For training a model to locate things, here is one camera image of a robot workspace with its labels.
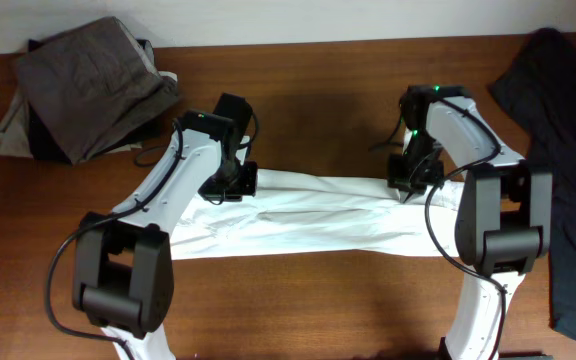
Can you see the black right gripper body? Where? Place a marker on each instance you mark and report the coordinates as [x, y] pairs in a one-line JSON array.
[[413, 178]]

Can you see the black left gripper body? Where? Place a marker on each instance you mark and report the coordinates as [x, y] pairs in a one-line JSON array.
[[238, 181]]

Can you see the white polo shirt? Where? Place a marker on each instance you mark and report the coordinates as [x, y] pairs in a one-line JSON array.
[[301, 213]]

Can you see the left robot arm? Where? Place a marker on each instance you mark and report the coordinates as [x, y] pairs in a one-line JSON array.
[[123, 279]]

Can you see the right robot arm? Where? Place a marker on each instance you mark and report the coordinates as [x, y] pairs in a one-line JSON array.
[[503, 220]]

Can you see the dark green black garment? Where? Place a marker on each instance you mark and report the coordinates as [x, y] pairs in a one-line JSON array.
[[538, 92]]

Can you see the folded grey brown trousers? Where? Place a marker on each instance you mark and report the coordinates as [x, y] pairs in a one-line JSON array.
[[90, 90]]

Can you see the folded beige garment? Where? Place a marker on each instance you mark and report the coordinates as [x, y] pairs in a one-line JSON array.
[[13, 132]]

